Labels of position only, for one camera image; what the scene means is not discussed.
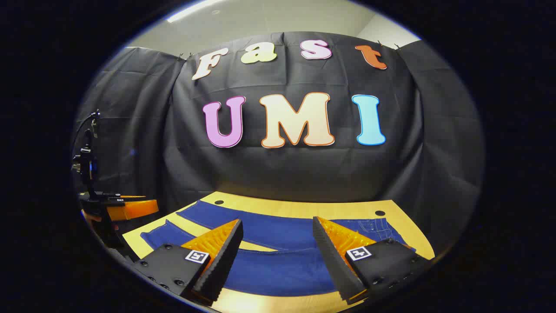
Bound black backdrop cloth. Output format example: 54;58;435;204
72;31;485;257

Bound blue denim jeans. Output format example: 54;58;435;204
140;200;417;297

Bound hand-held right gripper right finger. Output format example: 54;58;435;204
312;216;435;305

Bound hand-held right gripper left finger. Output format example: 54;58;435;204
130;219;244;305

